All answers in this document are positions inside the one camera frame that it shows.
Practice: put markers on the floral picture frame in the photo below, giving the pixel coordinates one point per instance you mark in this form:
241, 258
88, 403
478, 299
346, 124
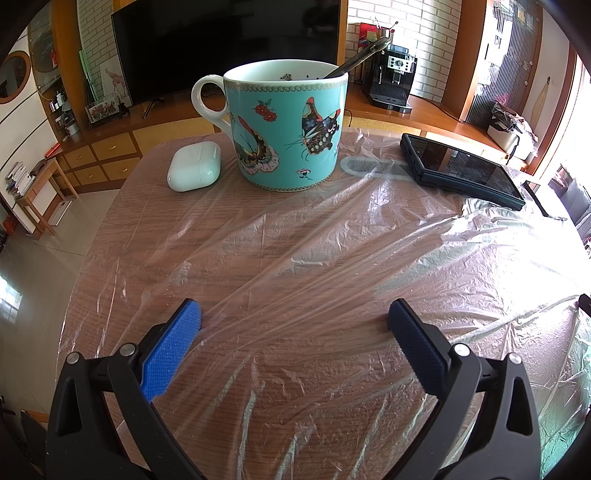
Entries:
102, 110

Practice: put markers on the tablet in black case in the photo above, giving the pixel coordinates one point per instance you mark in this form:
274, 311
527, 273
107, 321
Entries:
461, 168

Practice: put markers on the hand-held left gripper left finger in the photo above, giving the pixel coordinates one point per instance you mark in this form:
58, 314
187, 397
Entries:
171, 350

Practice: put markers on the white earbuds case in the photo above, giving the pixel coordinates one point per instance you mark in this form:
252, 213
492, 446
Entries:
194, 167

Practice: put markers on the oval wall mirror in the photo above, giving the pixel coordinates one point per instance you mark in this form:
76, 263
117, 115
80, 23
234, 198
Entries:
14, 76

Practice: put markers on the giraffe picture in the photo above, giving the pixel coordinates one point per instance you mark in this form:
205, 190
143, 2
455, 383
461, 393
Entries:
115, 82

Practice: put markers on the turquoise butterfly mug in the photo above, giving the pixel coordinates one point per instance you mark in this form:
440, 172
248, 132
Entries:
286, 138

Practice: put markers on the grey and white bag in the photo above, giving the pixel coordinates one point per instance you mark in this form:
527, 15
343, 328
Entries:
508, 131

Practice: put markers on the wooden television cabinet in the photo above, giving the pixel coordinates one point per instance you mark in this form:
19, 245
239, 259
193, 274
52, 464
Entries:
111, 150

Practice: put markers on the black coffee machine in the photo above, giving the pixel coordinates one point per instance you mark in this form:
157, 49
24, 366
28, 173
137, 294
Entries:
392, 78

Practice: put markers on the metal spoon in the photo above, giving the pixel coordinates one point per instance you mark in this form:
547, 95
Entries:
360, 57

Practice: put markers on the white floor appliance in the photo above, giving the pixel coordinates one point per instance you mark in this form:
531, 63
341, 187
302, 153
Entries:
61, 213

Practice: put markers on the red box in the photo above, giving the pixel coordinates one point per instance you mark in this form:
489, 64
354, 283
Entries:
368, 33

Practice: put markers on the small wooden side table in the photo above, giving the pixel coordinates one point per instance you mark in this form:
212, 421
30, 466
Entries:
46, 173

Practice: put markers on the wooden wall ornament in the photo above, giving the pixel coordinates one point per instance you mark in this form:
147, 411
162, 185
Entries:
545, 101

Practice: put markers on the black flat television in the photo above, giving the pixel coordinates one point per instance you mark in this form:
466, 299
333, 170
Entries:
221, 41

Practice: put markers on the grey sofa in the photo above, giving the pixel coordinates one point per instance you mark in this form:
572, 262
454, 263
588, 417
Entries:
575, 198

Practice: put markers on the thin black device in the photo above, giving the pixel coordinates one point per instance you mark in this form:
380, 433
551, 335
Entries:
545, 201

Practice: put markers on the metal utensil cup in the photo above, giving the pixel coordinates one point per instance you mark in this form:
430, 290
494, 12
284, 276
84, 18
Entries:
384, 31

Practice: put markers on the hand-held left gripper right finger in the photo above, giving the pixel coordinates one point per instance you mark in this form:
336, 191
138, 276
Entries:
418, 350

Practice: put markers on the stack of books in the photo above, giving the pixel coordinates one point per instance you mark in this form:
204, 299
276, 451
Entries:
18, 180

